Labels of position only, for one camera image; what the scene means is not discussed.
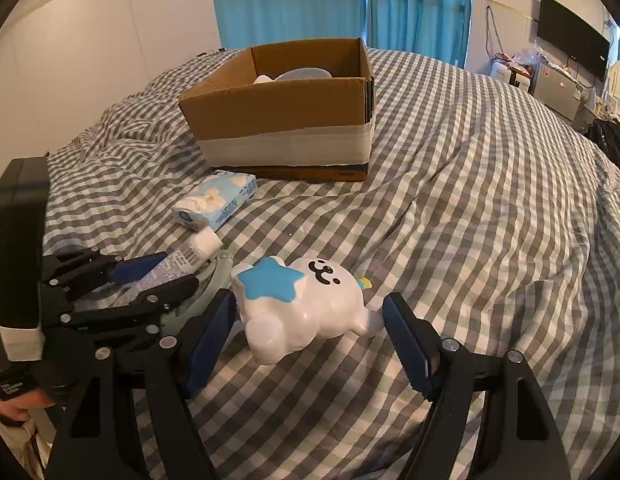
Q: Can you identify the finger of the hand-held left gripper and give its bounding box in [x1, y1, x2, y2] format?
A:
[40, 275, 201, 342]
[40, 247, 169, 292]

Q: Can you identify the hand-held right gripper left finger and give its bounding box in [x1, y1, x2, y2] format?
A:
[42, 287, 237, 480]

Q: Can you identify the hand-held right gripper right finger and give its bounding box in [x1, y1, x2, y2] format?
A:
[381, 292, 574, 480]

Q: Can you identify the white capped cream tube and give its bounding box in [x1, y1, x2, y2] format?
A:
[122, 226, 225, 306]

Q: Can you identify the white toy with blue star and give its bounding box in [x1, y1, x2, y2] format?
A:
[230, 255, 383, 365]

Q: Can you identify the cardboard box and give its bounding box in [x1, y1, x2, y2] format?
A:
[178, 37, 376, 182]

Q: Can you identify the person's left hand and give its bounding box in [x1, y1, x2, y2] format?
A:
[0, 387, 56, 424]

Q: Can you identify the blue white tissue pack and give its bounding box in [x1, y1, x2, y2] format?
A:
[172, 170, 259, 233]

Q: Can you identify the grey checked bedsheet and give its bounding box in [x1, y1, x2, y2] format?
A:
[27, 47, 620, 480]

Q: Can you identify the white wardrobe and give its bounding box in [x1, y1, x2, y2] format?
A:
[0, 0, 224, 98]

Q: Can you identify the pale blue bowl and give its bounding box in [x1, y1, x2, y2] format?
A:
[274, 67, 334, 83]

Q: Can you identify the black bag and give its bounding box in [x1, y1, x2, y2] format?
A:
[582, 119, 620, 186]

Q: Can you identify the silver mini fridge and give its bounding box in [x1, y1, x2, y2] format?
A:
[532, 60, 591, 122]

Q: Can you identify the teal curtain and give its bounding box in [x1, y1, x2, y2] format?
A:
[207, 0, 367, 52]
[365, 0, 474, 68]

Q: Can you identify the clear plastic bag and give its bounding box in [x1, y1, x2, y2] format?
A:
[512, 42, 547, 79]

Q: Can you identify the black television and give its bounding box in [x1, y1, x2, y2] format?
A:
[536, 0, 611, 81]

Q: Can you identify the hanging cable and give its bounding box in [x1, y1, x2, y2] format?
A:
[484, 4, 507, 63]

